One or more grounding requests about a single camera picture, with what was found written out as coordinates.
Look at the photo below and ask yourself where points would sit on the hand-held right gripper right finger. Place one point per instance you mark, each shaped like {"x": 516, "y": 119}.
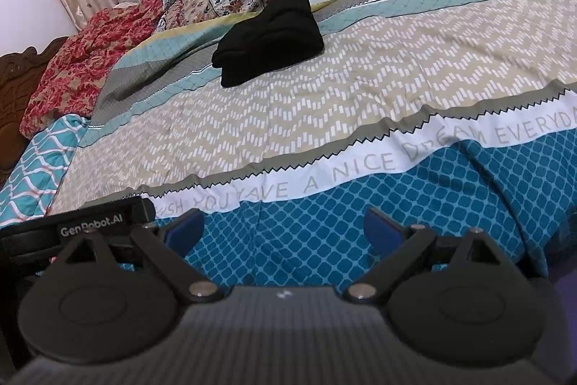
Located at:
{"x": 383, "y": 229}

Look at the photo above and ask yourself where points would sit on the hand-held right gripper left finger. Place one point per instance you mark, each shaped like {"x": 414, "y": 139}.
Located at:
{"x": 185, "y": 227}

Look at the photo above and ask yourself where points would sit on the black pants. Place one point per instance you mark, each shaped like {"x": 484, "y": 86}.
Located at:
{"x": 270, "y": 37}

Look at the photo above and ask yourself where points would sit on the teal wavy print cloth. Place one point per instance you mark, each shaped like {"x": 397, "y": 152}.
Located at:
{"x": 31, "y": 168}

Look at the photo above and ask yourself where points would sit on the patterned striped bed sheet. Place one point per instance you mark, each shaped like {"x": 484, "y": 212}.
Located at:
{"x": 360, "y": 105}

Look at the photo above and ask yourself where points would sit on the dark carved wooden headboard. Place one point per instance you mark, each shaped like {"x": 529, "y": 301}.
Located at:
{"x": 18, "y": 96}

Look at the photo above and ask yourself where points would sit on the red floral pillow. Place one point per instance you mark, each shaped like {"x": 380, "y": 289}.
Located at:
{"x": 85, "y": 64}

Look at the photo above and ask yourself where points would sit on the purple cloth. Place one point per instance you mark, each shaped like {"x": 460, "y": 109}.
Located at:
{"x": 565, "y": 299}

